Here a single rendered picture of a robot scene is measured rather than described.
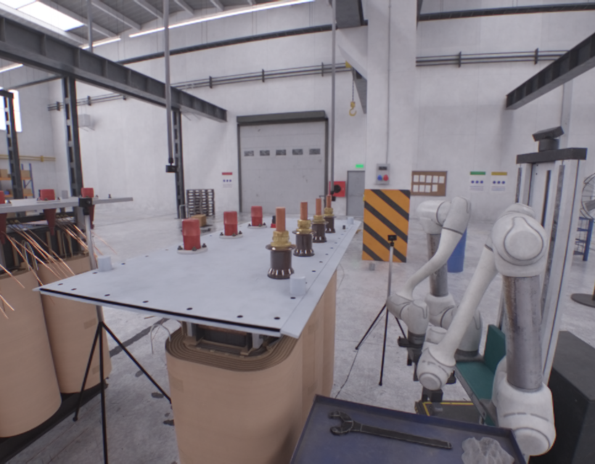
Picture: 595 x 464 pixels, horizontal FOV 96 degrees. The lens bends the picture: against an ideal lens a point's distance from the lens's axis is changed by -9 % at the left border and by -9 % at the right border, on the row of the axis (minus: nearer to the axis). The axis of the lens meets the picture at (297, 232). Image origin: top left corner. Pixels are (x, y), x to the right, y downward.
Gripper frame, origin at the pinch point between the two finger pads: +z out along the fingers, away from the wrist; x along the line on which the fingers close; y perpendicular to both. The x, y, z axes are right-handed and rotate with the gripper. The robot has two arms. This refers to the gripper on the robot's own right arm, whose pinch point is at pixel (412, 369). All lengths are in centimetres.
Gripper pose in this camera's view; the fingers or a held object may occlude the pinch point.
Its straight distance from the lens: 178.1
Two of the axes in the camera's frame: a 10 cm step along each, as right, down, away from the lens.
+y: 9.9, 0.2, -1.1
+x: 1.1, -1.7, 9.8
